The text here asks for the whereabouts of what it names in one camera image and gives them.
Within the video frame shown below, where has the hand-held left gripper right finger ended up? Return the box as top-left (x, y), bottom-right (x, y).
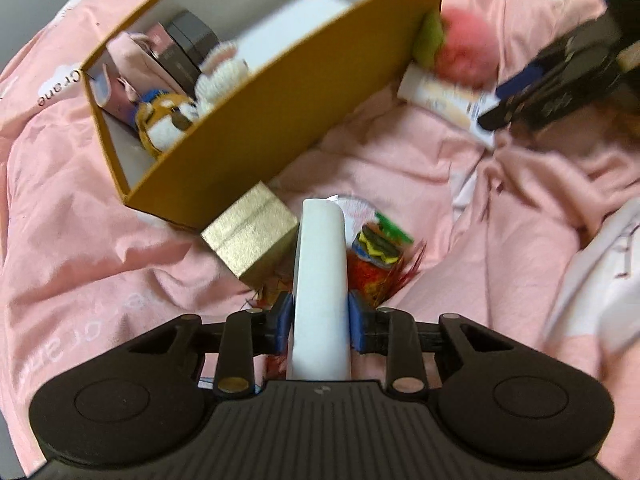
top-left (347, 290), bottom-right (518, 396)

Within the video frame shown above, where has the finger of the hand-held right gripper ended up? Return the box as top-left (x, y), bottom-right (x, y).
top-left (495, 60), bottom-right (551, 106)
top-left (477, 100), bottom-right (531, 131)

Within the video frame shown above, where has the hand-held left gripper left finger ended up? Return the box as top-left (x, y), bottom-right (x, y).
top-left (127, 292), bottom-right (293, 396)

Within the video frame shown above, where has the white long box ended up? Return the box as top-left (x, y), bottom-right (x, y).
top-left (286, 199), bottom-right (352, 382)

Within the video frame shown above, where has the cream tube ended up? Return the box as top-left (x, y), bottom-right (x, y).
top-left (397, 64), bottom-right (501, 150)

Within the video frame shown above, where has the orange cardboard box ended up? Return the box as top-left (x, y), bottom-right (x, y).
top-left (80, 0), bottom-right (446, 231)

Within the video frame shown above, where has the white knitted bunny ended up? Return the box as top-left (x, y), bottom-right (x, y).
top-left (194, 40), bottom-right (251, 113)

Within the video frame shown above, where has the pink card holder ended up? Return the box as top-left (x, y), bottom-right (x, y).
top-left (89, 62), bottom-right (138, 128)

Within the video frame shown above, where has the pink plush pouch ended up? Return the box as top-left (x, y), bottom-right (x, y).
top-left (107, 31), bottom-right (171, 91)

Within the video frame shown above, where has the burger print snack cup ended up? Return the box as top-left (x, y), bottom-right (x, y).
top-left (327, 194), bottom-right (416, 306)

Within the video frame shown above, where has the pink green fluffy toy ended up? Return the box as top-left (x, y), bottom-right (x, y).
top-left (412, 5), bottom-right (501, 86)

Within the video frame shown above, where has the gold gift box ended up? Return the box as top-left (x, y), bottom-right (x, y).
top-left (201, 181), bottom-right (300, 286)

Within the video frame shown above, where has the pink printed blanket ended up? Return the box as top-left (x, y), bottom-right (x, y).
top-left (0, 0), bottom-right (640, 480)

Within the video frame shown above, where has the tiger plush toy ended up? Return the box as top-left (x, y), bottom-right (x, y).
top-left (134, 89), bottom-right (201, 161)

